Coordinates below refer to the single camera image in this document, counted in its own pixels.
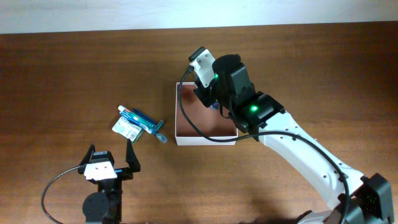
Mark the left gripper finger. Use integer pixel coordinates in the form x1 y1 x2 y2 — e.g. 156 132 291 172
126 139 141 172
80 144 95 166

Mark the clear pump soap bottle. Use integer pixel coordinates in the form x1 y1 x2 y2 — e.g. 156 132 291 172
210 102 220 110

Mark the blue white toothbrush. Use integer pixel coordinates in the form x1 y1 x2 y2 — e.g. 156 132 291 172
120 111 167 143

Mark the blue disposable razor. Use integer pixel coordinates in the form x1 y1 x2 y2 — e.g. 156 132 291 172
133 109 164 134

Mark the toothpaste tube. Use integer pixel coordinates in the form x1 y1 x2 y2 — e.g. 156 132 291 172
118 105 140 122

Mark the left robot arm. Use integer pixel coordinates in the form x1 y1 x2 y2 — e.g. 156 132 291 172
78 139 141 224

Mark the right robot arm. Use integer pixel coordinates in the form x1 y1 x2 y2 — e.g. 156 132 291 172
189 48 394 223

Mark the white cardboard box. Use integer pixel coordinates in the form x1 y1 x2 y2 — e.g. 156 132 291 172
175 82 238 146

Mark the right black cable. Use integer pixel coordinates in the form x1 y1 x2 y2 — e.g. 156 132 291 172
177 64 351 224

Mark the black cable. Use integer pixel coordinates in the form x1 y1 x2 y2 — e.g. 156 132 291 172
177 64 351 224
40 164 85 224

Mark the left black cable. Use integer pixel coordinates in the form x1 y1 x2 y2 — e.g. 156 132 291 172
40 164 85 224

